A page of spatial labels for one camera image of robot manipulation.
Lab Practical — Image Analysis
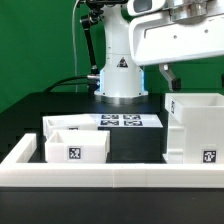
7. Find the white fence frame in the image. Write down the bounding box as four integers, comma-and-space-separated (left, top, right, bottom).
0, 133, 224, 188

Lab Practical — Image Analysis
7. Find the white marker tag sheet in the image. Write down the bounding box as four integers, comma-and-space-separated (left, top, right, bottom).
90, 114, 163, 128

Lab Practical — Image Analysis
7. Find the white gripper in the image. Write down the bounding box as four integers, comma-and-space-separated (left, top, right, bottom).
127, 0, 224, 91

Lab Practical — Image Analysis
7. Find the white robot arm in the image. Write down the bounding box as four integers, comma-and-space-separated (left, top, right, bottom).
86, 0, 224, 104

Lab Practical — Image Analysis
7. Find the black base cable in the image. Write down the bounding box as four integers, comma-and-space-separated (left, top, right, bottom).
43, 75, 101, 93

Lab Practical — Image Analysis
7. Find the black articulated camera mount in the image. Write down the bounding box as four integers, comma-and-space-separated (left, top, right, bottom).
80, 0, 128, 76

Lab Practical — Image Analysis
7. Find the white drawer tray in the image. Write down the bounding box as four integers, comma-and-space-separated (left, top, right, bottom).
42, 114, 98, 138
45, 130, 110, 164

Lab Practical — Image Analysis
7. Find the white hanging cable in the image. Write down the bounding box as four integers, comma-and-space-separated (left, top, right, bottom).
71, 0, 83, 93

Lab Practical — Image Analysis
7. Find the white drawer cabinet box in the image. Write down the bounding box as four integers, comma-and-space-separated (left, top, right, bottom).
163, 93, 224, 165

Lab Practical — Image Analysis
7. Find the white front drawer tray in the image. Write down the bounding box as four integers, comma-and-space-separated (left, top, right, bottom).
45, 130, 110, 164

